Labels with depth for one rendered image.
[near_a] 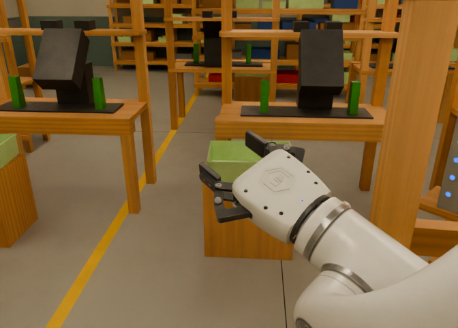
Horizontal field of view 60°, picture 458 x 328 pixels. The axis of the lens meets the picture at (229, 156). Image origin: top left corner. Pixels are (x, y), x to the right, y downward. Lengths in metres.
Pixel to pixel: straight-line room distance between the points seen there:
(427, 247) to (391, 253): 0.77
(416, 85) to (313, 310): 0.63
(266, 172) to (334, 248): 0.13
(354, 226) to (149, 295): 2.43
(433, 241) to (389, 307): 0.87
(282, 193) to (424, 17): 0.55
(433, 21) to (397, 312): 0.68
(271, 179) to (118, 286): 2.49
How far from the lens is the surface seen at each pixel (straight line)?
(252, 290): 2.82
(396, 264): 0.47
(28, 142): 5.48
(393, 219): 1.07
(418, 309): 0.37
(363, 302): 0.38
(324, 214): 0.48
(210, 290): 2.82
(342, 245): 0.47
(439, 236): 1.23
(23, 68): 9.14
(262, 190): 0.51
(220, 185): 0.53
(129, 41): 10.38
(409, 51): 0.93
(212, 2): 7.51
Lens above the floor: 1.87
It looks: 23 degrees down
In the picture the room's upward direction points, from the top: straight up
